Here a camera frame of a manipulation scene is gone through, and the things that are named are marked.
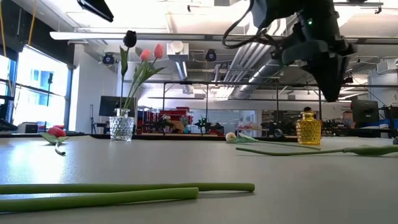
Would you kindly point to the black ceiling camera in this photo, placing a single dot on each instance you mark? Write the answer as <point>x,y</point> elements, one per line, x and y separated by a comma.
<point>108,58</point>
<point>211,55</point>

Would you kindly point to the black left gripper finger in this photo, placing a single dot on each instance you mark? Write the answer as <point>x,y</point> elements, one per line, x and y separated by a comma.
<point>96,9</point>

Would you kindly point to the peach artificial tulip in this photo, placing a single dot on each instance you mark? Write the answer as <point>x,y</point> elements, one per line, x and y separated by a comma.
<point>109,199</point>

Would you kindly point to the clear glass vase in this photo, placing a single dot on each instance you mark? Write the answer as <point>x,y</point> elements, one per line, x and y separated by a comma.
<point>121,127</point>

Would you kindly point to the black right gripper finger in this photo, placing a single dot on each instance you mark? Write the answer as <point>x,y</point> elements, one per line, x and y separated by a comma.
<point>326,81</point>
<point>344,71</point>

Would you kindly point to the black artificial tulip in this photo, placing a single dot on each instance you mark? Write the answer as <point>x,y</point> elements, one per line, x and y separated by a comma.
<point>130,39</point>
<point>295,153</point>

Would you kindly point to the person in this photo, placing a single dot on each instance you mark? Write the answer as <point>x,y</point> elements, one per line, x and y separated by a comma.
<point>307,109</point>

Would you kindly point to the cream white artificial tulip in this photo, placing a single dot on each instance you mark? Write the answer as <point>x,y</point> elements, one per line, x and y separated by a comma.
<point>230,136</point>

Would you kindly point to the black background robot arm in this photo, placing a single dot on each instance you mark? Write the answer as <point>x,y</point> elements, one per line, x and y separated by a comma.
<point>210,127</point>

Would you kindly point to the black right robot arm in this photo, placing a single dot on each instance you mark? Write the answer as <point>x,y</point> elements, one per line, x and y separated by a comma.
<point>286,9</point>

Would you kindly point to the white printer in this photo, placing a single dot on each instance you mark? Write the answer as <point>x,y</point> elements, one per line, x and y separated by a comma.
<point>27,127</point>

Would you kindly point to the white ceiling unit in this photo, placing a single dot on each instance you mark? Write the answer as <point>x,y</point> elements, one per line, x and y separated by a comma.
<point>177,49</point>

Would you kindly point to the grey table mat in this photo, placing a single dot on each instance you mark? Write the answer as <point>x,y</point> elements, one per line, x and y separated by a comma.
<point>199,168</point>

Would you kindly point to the black aluminium table frame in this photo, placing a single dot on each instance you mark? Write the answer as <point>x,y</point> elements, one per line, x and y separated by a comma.
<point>186,136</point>

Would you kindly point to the black background gantry frame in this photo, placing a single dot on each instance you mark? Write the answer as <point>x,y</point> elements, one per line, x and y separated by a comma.
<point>207,93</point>

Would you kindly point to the black background monitor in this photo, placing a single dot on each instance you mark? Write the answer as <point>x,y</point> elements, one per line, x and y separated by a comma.
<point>110,105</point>
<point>364,112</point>

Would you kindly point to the yellow glass vase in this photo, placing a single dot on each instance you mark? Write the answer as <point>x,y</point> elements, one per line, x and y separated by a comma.
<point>308,130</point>

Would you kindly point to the pink artificial tulip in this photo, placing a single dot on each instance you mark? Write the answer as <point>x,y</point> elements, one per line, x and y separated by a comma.
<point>158,50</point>
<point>145,55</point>

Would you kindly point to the red storage bins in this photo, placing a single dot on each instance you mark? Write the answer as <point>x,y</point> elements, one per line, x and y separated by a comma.
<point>175,113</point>

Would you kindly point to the red artificial tulip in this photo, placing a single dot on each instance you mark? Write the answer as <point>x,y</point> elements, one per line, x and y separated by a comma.
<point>56,132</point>
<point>124,187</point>

